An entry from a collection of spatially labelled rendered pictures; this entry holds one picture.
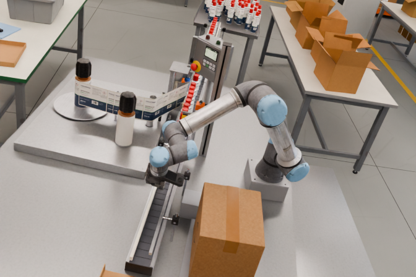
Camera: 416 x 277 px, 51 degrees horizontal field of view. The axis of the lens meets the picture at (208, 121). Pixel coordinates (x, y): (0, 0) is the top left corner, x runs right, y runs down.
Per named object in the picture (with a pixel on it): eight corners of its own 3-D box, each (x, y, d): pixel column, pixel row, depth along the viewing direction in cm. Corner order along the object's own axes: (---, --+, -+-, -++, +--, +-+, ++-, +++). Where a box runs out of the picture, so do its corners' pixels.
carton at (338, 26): (296, 49, 427) (307, 13, 407) (347, 57, 434) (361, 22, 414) (306, 70, 389) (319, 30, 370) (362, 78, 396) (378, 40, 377)
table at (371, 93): (254, 62, 580) (270, 5, 539) (312, 72, 588) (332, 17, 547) (279, 166, 394) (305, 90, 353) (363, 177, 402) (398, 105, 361)
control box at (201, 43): (203, 66, 235) (209, 33, 226) (226, 80, 227) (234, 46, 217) (190, 70, 228) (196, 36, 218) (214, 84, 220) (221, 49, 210)
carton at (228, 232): (193, 227, 195) (204, 181, 181) (246, 236, 197) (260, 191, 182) (187, 284, 170) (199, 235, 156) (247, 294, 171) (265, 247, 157)
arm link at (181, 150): (189, 130, 181) (163, 138, 178) (198, 146, 172) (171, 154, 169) (190, 144, 185) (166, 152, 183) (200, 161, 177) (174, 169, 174)
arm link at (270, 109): (298, 156, 217) (267, 78, 180) (314, 176, 205) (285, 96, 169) (277, 169, 216) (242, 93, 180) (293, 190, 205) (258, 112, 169)
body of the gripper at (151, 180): (150, 168, 195) (149, 157, 184) (169, 172, 195) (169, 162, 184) (145, 184, 191) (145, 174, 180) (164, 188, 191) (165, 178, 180)
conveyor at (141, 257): (191, 84, 312) (192, 79, 310) (202, 86, 312) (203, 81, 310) (127, 269, 172) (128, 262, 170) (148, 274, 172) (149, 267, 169)
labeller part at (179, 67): (173, 62, 268) (173, 60, 268) (190, 65, 268) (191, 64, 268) (169, 71, 257) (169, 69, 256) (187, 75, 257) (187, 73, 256)
